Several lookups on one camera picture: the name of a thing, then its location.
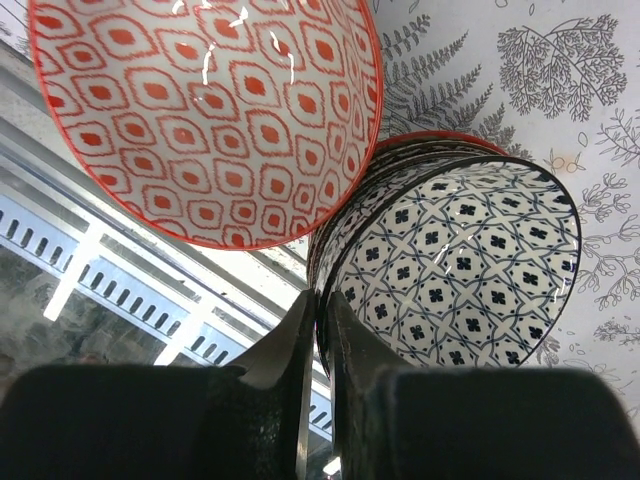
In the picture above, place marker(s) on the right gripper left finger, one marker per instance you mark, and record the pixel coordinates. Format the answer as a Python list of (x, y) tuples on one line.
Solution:
[(248, 419)]

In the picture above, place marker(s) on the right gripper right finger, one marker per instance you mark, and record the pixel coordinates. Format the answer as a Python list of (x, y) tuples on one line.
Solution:
[(392, 420)]

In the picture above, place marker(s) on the navy geometric pattern bowl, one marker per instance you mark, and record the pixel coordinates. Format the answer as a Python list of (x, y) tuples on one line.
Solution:
[(461, 262)]

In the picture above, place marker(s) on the red diamond pattern bowl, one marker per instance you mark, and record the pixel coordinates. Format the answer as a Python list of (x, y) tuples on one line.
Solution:
[(234, 125)]

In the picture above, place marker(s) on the right stack lower bowls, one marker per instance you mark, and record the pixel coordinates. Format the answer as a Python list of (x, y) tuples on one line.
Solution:
[(391, 155)]

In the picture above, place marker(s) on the aluminium rail frame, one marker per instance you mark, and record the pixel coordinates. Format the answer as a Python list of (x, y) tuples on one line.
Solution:
[(185, 296)]

